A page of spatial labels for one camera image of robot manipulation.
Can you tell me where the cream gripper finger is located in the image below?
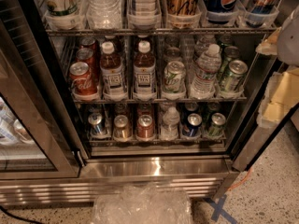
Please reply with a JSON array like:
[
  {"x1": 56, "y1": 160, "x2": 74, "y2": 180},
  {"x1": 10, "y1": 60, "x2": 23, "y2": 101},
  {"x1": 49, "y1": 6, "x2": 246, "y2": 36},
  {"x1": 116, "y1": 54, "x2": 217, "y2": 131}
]
[
  {"x1": 255, "y1": 28, "x2": 281, "y2": 55},
  {"x1": 256, "y1": 66, "x2": 299, "y2": 129}
]

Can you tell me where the brown tea bottle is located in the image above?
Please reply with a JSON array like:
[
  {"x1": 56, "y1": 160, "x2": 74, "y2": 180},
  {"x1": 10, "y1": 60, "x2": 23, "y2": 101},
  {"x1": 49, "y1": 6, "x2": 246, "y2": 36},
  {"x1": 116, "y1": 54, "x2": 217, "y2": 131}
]
[
  {"x1": 134, "y1": 41, "x2": 156, "y2": 101},
  {"x1": 100, "y1": 41, "x2": 127, "y2": 101}
]

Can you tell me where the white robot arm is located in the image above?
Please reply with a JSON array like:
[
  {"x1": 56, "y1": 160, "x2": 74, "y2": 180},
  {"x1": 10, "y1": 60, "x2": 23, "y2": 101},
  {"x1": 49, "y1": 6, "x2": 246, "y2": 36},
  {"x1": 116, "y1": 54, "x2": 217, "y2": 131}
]
[{"x1": 256, "y1": 7, "x2": 299, "y2": 129}]

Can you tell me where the clear water bottle middle shelf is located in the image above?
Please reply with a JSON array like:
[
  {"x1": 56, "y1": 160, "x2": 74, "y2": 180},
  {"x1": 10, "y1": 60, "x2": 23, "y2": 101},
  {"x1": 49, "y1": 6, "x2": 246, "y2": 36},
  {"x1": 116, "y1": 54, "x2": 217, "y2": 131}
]
[{"x1": 190, "y1": 44, "x2": 221, "y2": 99}]

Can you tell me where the clear water bottle shelf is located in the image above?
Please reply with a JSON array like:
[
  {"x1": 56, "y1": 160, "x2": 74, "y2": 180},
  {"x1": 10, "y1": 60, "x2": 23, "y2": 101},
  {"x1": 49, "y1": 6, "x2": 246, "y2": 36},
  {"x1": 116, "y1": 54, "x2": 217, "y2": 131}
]
[
  {"x1": 161, "y1": 106, "x2": 180, "y2": 141},
  {"x1": 190, "y1": 44, "x2": 221, "y2": 99},
  {"x1": 87, "y1": 0, "x2": 121, "y2": 30}
]

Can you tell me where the green can bottom shelf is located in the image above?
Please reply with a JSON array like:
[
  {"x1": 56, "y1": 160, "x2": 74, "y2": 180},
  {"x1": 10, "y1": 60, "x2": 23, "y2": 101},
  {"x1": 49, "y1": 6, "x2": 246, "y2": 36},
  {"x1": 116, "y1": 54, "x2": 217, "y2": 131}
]
[{"x1": 206, "y1": 113, "x2": 226, "y2": 137}]

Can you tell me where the blue pepsi can bottom shelf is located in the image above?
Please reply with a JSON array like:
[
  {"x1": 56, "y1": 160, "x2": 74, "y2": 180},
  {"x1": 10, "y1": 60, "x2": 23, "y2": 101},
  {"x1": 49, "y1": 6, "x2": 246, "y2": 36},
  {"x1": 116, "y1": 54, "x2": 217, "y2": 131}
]
[{"x1": 182, "y1": 113, "x2": 202, "y2": 137}]

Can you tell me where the clear water bottle bottom shelf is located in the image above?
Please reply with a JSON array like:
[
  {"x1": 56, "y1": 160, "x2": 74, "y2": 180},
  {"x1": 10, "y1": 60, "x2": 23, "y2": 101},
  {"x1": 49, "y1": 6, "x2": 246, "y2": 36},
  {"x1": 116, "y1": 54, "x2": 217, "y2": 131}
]
[{"x1": 161, "y1": 106, "x2": 180, "y2": 141}]

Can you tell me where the white labelled bottle top shelf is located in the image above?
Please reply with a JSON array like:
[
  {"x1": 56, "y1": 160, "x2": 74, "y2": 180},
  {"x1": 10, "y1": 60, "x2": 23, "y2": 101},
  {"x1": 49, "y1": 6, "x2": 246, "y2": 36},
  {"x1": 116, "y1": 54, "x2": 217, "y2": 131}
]
[{"x1": 129, "y1": 0, "x2": 159, "y2": 29}]

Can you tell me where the red can bottom shelf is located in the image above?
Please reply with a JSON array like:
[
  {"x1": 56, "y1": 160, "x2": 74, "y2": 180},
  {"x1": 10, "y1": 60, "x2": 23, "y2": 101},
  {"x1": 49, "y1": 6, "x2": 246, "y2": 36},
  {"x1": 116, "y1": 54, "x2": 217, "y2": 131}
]
[{"x1": 137, "y1": 115, "x2": 154, "y2": 138}]

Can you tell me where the bronze can bottom shelf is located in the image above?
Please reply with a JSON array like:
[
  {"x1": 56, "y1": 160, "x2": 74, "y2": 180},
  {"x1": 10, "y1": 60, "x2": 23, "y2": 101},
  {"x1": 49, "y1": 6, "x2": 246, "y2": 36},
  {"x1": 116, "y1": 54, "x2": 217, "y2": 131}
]
[{"x1": 113, "y1": 115, "x2": 132, "y2": 139}]

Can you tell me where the clear water bottle top shelf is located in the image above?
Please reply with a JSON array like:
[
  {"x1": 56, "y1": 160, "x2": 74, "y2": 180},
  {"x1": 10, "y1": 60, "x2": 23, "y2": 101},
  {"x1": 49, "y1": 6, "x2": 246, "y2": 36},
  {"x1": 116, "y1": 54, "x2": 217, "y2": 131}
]
[{"x1": 87, "y1": 0, "x2": 121, "y2": 30}]

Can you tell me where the stainless steel fridge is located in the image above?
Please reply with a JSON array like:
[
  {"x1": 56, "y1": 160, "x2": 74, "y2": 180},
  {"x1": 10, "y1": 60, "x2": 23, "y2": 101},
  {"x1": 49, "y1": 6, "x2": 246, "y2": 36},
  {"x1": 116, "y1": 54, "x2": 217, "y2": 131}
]
[{"x1": 0, "y1": 0, "x2": 298, "y2": 206}]

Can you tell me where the blue can bottom shelf left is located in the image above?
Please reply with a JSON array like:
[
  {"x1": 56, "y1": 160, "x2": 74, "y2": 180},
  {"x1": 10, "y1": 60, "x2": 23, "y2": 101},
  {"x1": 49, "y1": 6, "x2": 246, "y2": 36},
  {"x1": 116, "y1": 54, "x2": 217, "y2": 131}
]
[{"x1": 88, "y1": 113, "x2": 107, "y2": 137}]

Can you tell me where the steel fridge glass door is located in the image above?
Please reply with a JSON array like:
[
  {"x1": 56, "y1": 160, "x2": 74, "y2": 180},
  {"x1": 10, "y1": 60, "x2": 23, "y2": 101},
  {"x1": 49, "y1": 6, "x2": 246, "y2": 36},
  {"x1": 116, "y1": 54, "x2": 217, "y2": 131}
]
[{"x1": 0, "y1": 22, "x2": 79, "y2": 180}]

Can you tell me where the rear green soda can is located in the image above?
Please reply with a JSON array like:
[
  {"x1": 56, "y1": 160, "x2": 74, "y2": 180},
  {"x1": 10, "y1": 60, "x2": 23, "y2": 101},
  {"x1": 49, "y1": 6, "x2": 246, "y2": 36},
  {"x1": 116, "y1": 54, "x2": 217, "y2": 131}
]
[{"x1": 217, "y1": 45, "x2": 241, "y2": 81}]

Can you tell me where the front green soda can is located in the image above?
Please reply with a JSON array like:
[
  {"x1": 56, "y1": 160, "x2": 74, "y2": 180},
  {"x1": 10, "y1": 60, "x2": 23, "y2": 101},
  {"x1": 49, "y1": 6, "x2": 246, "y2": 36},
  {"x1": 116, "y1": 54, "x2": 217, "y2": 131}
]
[{"x1": 218, "y1": 60, "x2": 248, "y2": 98}]

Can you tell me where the blue energy drink can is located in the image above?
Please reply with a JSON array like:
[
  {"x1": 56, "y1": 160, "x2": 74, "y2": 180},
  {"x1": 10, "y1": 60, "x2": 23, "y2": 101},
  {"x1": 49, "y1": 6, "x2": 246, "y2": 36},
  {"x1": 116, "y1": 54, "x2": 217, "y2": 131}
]
[{"x1": 247, "y1": 0, "x2": 276, "y2": 28}]

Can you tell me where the silver can behind soda can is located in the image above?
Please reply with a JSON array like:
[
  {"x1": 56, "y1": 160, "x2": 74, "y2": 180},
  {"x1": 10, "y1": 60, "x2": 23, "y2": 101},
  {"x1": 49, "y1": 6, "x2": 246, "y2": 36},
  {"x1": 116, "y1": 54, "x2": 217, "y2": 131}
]
[{"x1": 164, "y1": 47, "x2": 182, "y2": 63}]

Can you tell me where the white green soda can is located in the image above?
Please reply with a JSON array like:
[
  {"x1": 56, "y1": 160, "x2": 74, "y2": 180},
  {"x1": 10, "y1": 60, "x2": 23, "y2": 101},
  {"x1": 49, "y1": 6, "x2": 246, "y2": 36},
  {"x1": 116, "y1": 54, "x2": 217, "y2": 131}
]
[{"x1": 162, "y1": 61, "x2": 186, "y2": 100}]

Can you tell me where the blue tape cross mark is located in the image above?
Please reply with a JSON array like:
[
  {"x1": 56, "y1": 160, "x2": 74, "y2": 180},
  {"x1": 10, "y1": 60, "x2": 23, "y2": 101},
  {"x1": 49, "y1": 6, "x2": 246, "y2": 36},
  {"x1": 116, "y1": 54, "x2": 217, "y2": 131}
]
[{"x1": 204, "y1": 194, "x2": 237, "y2": 224}]

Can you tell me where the crumpled clear plastic bag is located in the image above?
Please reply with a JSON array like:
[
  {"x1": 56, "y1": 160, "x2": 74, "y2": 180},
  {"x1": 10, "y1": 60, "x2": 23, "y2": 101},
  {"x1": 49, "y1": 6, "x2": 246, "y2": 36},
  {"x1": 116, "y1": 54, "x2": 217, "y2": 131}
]
[{"x1": 91, "y1": 184, "x2": 193, "y2": 224}]

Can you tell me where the middle red cola can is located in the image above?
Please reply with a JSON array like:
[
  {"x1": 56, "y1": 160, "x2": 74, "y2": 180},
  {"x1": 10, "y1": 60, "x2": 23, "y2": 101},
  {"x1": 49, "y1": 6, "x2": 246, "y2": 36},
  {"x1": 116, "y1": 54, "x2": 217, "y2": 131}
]
[{"x1": 76, "y1": 48, "x2": 99, "y2": 82}]

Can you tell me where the red cola can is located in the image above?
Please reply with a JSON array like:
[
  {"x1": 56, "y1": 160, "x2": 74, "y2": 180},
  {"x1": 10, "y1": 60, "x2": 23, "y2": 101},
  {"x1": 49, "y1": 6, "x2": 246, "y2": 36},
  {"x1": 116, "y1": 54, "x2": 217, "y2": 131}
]
[
  {"x1": 76, "y1": 48, "x2": 99, "y2": 82},
  {"x1": 79, "y1": 36, "x2": 99, "y2": 54},
  {"x1": 69, "y1": 62, "x2": 99, "y2": 101}
]

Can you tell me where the rear red cola can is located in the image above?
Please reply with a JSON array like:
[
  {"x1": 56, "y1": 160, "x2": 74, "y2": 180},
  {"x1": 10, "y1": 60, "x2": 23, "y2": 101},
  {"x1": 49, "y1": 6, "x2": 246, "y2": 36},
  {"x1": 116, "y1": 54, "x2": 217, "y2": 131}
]
[{"x1": 79, "y1": 36, "x2": 99, "y2": 54}]

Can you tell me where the front red cola can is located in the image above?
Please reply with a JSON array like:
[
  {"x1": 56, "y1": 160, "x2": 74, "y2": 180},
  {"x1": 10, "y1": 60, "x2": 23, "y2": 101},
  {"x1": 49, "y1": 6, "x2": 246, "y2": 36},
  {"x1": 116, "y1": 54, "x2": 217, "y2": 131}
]
[{"x1": 69, "y1": 62, "x2": 99, "y2": 101}]

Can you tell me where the top wire shelf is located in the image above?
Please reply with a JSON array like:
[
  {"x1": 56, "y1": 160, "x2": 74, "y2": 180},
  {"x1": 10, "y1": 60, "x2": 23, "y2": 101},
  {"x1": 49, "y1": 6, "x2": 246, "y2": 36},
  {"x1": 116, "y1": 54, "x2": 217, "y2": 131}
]
[{"x1": 46, "y1": 25, "x2": 277, "y2": 36}]

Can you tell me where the wire shelf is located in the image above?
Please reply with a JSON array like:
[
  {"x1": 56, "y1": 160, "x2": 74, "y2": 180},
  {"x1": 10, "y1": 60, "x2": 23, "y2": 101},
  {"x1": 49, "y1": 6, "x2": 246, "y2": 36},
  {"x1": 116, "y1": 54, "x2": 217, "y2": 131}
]
[
  {"x1": 89, "y1": 134, "x2": 226, "y2": 147},
  {"x1": 73, "y1": 94, "x2": 247, "y2": 104},
  {"x1": 46, "y1": 25, "x2": 277, "y2": 36}
]

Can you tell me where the orange cable on floor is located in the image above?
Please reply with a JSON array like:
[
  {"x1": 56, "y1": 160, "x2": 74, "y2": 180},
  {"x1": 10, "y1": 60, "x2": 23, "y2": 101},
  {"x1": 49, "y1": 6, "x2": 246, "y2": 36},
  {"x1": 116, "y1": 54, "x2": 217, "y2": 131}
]
[{"x1": 227, "y1": 166, "x2": 253, "y2": 192}]

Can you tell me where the middle wire shelf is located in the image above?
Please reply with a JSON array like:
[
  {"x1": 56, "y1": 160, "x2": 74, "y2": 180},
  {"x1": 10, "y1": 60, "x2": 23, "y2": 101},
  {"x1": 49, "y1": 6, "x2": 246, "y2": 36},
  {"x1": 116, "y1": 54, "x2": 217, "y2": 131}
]
[{"x1": 73, "y1": 94, "x2": 247, "y2": 104}]

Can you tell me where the bottom wire shelf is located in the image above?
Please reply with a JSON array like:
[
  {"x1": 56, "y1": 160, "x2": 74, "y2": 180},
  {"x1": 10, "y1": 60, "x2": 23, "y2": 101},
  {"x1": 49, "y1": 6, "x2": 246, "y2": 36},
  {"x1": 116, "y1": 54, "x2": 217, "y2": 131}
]
[{"x1": 89, "y1": 134, "x2": 226, "y2": 147}]

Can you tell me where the black cable on floor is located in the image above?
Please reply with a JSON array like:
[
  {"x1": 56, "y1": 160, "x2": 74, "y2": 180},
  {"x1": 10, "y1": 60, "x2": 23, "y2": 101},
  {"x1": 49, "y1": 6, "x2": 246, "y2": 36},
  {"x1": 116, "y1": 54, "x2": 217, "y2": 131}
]
[{"x1": 0, "y1": 204, "x2": 45, "y2": 224}]

